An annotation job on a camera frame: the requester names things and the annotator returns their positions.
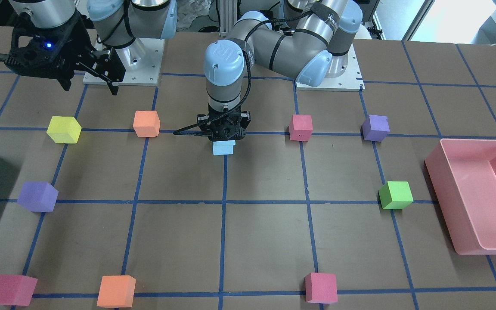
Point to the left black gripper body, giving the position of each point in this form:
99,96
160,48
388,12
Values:
245,118

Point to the pink plastic tray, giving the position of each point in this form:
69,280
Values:
463,174

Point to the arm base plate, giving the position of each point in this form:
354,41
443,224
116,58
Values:
350,80
144,69

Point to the light blue block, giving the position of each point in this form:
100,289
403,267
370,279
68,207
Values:
219,149
229,142

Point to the orange block near base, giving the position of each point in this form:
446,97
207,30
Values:
146,123

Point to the yellow block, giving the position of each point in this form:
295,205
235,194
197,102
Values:
64,129

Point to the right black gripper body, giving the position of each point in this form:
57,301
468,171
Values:
77,48

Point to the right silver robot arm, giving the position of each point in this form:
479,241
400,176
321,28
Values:
116,21

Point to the purple block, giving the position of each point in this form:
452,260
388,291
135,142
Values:
38,196
375,128

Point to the pink block front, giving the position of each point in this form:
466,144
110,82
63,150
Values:
321,288
16,290

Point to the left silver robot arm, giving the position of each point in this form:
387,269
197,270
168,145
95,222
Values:
309,44

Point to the green block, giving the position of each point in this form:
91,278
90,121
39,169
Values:
395,195

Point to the pink block near base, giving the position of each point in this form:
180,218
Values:
300,127

